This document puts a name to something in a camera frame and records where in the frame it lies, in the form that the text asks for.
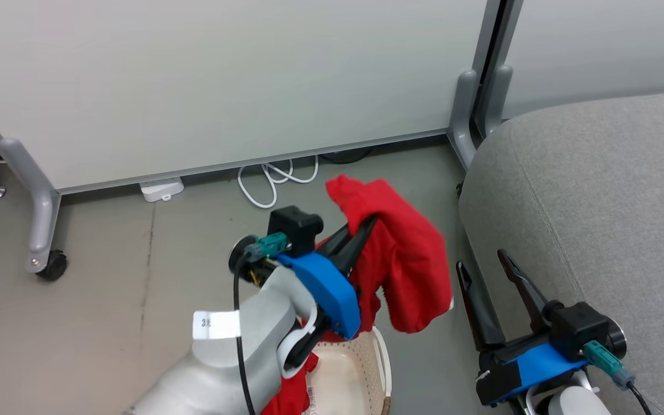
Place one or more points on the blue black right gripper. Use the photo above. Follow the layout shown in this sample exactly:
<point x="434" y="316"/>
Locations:
<point x="531" y="366"/>

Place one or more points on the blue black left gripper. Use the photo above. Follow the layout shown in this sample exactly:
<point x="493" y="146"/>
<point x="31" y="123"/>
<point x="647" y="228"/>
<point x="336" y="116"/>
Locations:
<point x="332" y="294"/>

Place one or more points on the red garment with white trim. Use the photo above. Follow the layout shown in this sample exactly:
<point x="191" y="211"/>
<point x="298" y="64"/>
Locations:
<point x="407" y="253"/>

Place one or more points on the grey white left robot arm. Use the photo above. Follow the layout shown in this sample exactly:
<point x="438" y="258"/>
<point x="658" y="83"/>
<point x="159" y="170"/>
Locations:
<point x="217" y="369"/>

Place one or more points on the cream perforated laundry basket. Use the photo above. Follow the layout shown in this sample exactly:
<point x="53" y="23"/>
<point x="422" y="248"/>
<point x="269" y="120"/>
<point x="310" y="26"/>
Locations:
<point x="343" y="374"/>

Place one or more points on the grey fabric sofa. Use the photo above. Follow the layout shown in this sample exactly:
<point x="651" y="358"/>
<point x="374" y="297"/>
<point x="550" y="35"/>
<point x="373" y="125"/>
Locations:
<point x="608" y="207"/>

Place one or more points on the short grey partition leg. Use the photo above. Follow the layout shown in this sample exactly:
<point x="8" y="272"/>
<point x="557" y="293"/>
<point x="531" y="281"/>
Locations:
<point x="463" y="115"/>
<point x="496" y="98"/>

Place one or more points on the white power adapter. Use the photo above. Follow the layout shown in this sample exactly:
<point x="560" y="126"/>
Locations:
<point x="161" y="188"/>

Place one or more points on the wide white partition panel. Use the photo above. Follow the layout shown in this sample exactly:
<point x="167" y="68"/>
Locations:
<point x="222" y="80"/>

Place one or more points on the narrow white partition panel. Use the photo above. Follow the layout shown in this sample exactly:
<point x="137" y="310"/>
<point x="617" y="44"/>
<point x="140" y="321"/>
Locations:
<point x="603" y="52"/>

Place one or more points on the black caster wheel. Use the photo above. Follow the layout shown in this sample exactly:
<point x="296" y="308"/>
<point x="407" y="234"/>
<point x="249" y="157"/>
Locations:
<point x="52" y="266"/>

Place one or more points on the grey partition leg with caster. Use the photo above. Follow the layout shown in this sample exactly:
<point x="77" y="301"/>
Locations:
<point x="41" y="207"/>

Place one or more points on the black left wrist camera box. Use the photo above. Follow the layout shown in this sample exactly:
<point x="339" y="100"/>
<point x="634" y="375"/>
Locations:
<point x="297" y="227"/>

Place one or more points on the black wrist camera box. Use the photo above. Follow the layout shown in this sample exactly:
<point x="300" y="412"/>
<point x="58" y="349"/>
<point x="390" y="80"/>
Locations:
<point x="577" y="328"/>
<point x="297" y="227"/>

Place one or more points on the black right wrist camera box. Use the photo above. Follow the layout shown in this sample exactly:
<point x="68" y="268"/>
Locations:
<point x="577" y="328"/>

